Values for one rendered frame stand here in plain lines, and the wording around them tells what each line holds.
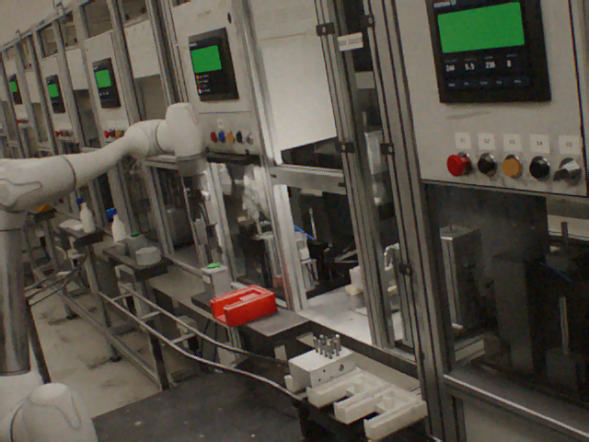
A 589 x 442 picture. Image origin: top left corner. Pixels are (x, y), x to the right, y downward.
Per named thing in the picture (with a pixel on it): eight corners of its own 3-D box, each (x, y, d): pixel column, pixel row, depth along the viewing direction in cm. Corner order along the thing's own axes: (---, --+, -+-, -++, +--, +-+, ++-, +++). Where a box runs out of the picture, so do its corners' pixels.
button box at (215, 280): (207, 303, 238) (199, 267, 235) (228, 295, 242) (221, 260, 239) (217, 308, 231) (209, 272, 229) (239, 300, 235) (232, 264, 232)
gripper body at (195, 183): (211, 170, 225) (216, 201, 227) (199, 168, 232) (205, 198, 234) (188, 177, 221) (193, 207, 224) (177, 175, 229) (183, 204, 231)
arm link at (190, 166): (198, 150, 231) (202, 169, 233) (170, 157, 227) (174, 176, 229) (210, 151, 224) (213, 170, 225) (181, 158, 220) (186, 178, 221)
